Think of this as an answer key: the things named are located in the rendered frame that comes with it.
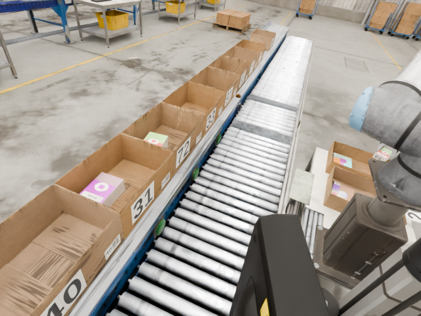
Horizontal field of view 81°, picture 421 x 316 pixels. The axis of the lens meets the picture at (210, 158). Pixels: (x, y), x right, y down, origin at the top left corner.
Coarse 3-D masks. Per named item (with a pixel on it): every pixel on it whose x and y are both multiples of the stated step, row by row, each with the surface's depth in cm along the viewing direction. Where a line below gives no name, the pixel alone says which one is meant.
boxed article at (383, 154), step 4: (384, 148) 162; (376, 152) 157; (380, 152) 157; (384, 152) 158; (388, 152) 158; (376, 156) 157; (380, 156) 155; (384, 156) 154; (388, 156) 155; (380, 160) 155; (384, 160) 153
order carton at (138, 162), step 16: (112, 144) 116; (128, 144) 121; (144, 144) 117; (96, 160) 109; (112, 160) 120; (128, 160) 128; (144, 160) 124; (160, 160) 119; (64, 176) 93; (80, 176) 102; (96, 176) 112; (128, 176) 119; (144, 176) 121; (160, 176) 108; (128, 192) 112; (160, 192) 115; (112, 208) 85; (128, 208) 89; (128, 224) 93
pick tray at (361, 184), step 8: (336, 168) 154; (328, 176) 159; (336, 176) 157; (344, 176) 155; (352, 176) 153; (360, 176) 150; (328, 184) 148; (344, 184) 156; (352, 184) 155; (360, 184) 153; (368, 184) 151; (328, 192) 139; (360, 192) 152; (368, 192) 153; (376, 192) 151; (328, 200) 137; (336, 200) 134; (344, 200) 132; (336, 208) 137
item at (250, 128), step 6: (234, 120) 192; (240, 120) 191; (234, 126) 195; (240, 126) 194; (246, 126) 191; (252, 126) 190; (258, 126) 188; (252, 132) 193; (258, 132) 191; (264, 132) 189; (270, 132) 187; (276, 132) 185; (270, 138) 190; (276, 138) 188; (282, 138) 186; (288, 138) 184
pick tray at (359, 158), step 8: (336, 144) 179; (344, 144) 176; (328, 152) 181; (336, 152) 182; (344, 152) 179; (352, 152) 177; (360, 152) 174; (368, 152) 172; (328, 160) 169; (352, 160) 178; (360, 160) 177; (328, 168) 161; (344, 168) 156; (352, 168) 170; (360, 168) 171; (368, 168) 173; (368, 176) 152
